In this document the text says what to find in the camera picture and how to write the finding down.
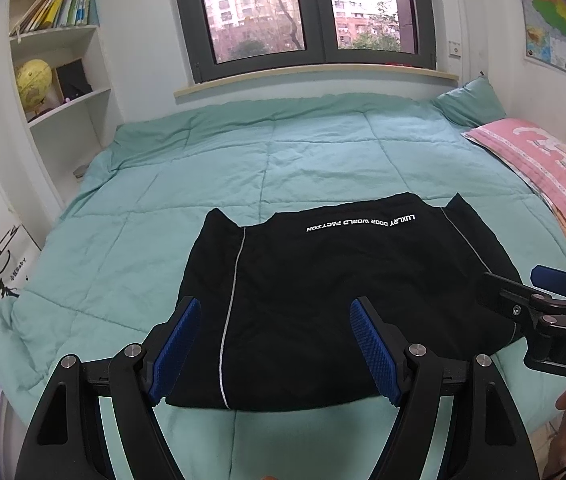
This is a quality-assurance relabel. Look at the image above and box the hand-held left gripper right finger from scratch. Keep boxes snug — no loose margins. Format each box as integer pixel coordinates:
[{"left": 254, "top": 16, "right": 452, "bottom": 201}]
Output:
[{"left": 349, "top": 296, "right": 540, "bottom": 480}]

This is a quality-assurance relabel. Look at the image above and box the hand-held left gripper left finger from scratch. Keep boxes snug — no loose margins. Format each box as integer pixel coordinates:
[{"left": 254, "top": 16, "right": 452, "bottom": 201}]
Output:
[{"left": 14, "top": 296, "right": 204, "bottom": 480}]

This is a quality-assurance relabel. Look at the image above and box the black jacket with grey piping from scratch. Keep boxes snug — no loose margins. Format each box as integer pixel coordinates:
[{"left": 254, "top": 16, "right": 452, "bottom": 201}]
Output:
[{"left": 165, "top": 191, "right": 526, "bottom": 411}]

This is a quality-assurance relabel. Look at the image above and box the pink printed pillow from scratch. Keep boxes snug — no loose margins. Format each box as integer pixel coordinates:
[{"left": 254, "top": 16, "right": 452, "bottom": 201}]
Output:
[{"left": 460, "top": 117, "right": 566, "bottom": 268}]

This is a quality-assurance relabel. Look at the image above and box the green pillow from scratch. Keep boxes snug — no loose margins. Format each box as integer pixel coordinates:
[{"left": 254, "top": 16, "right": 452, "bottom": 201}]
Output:
[{"left": 430, "top": 77, "right": 508, "bottom": 128}]

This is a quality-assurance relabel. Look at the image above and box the mint green quilt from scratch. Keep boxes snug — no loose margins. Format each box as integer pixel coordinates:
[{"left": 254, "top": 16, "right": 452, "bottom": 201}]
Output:
[{"left": 0, "top": 92, "right": 566, "bottom": 480}]

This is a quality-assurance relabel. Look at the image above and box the white bookshelf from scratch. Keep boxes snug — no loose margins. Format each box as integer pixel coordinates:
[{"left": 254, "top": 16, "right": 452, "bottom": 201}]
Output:
[{"left": 8, "top": 0, "right": 120, "bottom": 211}]

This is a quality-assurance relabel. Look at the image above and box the pale wooden window sill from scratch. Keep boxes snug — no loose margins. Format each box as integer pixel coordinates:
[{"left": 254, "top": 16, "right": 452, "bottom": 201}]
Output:
[{"left": 174, "top": 64, "right": 459, "bottom": 103}]

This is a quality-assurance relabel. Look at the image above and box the black box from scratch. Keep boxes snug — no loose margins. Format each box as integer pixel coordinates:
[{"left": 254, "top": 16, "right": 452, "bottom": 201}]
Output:
[{"left": 55, "top": 58, "right": 94, "bottom": 101}]

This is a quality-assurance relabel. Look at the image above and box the yellow globe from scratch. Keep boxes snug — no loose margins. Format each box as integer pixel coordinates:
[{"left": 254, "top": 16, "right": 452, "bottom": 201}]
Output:
[{"left": 17, "top": 59, "right": 54, "bottom": 116}]

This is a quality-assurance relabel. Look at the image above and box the dark-framed window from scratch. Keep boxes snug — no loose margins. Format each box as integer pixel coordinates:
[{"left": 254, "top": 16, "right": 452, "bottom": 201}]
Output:
[{"left": 170, "top": 0, "right": 436, "bottom": 83}]

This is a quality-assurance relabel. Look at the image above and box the row of thin colourful books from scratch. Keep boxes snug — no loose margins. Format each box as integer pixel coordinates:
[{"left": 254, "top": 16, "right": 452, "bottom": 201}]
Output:
[{"left": 10, "top": 0, "right": 94, "bottom": 38}]

